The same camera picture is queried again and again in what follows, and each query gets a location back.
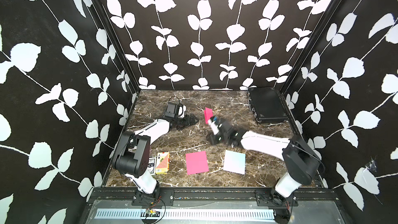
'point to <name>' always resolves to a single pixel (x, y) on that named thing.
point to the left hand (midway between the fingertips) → (194, 120)
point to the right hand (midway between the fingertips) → (207, 135)
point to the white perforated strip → (186, 214)
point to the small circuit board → (152, 213)
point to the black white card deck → (151, 166)
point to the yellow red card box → (162, 162)
